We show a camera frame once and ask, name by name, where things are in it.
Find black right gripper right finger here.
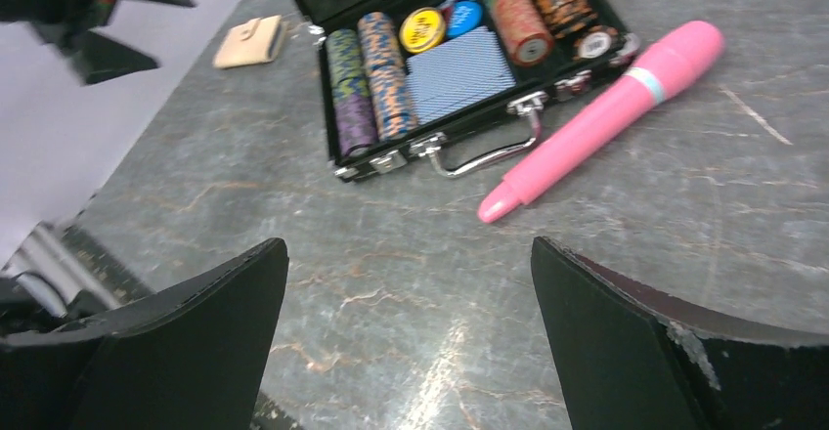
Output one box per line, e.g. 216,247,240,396
531,237,828,429

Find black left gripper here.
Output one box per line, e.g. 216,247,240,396
1,0,196,85

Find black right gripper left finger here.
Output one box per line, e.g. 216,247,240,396
1,237,288,429

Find beige leather card holder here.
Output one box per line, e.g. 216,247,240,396
212,15,286,69

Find blue playing card deck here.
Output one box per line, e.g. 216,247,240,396
407,26,516,125

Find green purple chip stack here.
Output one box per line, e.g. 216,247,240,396
326,29,378,157

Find blue orange chip stack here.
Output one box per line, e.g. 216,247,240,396
358,12,417,142

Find pink cylindrical device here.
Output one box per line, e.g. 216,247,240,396
477,21,724,224

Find loose black white chips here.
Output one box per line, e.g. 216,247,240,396
574,25,641,66

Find green red chip stack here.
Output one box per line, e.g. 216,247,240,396
484,0,553,66

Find black poker chip case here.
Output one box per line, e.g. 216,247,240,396
294,0,640,182

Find blue dealer button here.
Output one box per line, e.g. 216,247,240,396
446,0,483,39

